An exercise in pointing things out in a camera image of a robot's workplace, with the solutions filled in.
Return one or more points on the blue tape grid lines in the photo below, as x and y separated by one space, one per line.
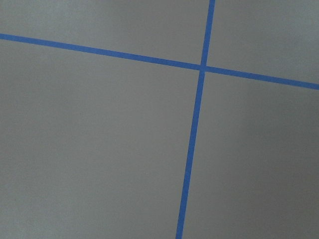
159 119

